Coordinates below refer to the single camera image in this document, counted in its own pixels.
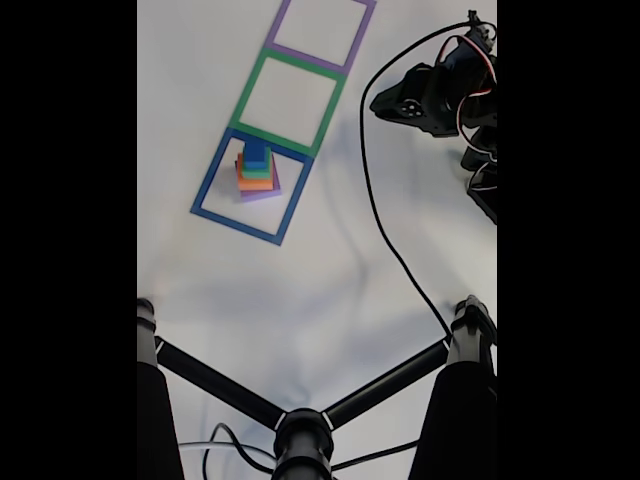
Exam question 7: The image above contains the small blue cube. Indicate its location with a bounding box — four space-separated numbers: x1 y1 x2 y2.
243 141 269 169

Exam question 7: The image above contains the green square block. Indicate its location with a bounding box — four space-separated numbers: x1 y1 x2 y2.
241 147 274 181

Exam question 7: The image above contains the orange square block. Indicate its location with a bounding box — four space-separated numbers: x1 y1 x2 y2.
236 152 277 193

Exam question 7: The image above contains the purple square block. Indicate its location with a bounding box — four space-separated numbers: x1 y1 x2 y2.
233 159 283 204

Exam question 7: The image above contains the black tripod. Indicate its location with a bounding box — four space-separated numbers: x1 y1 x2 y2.
137 294 498 480

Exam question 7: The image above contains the white and red servo wire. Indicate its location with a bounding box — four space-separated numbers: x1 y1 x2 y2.
436 33 498 154

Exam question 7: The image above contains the long black camera cable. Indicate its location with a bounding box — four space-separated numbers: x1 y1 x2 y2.
359 18 454 346

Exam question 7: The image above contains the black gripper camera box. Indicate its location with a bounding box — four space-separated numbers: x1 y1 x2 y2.
466 9 498 56

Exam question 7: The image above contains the purple square frame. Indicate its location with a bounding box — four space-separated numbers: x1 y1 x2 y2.
263 0 377 77

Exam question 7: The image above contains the green square frame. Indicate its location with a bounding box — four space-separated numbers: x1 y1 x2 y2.
228 48 347 157

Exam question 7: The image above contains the blue square frame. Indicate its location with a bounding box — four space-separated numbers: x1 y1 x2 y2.
189 127 315 247

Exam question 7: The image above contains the straight black cable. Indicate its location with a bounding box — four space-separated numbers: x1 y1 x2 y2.
330 451 417 474

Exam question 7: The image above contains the curled black cable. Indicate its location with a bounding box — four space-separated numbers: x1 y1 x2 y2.
201 422 277 479

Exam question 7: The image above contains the white cable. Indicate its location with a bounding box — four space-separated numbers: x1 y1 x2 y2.
177 439 276 459

